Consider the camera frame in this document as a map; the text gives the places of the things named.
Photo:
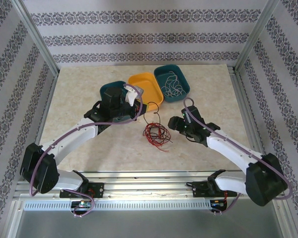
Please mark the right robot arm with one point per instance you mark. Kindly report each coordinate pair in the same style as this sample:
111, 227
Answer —
226, 146

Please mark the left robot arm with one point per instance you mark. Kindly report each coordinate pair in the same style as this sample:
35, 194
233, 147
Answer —
74, 135

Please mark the teal plastic tray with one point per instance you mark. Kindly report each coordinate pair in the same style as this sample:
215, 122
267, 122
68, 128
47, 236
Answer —
108, 85
164, 74

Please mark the orange plastic tray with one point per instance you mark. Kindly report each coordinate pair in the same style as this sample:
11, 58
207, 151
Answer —
144, 84

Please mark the small control board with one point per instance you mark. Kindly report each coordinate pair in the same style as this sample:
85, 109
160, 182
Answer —
217, 203
82, 204

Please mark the grey metal panel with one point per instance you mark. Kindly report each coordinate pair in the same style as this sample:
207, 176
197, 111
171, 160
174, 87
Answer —
149, 225

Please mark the aluminium side rail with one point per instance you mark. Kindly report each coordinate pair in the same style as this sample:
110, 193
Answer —
46, 106
248, 111

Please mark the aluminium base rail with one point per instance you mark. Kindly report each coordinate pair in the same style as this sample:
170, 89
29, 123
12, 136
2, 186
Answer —
149, 188

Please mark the aluminium frame post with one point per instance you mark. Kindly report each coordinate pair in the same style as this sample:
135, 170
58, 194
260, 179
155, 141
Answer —
37, 37
253, 34

